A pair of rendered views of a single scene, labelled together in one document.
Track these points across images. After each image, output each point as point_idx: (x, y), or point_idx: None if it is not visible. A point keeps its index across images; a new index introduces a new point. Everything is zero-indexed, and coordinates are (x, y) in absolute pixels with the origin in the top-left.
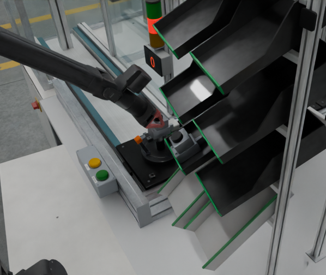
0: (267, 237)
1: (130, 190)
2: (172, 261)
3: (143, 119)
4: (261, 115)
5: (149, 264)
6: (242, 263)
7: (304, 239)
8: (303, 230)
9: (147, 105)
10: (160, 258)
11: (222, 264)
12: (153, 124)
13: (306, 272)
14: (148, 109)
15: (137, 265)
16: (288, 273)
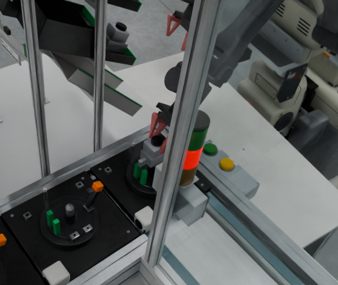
0: (34, 133)
1: None
2: (122, 115)
3: (169, 106)
4: None
5: (142, 112)
6: (61, 113)
7: None
8: None
9: (168, 111)
10: (133, 116)
11: (79, 112)
12: (160, 128)
13: (8, 108)
14: (166, 107)
15: (151, 111)
16: (24, 107)
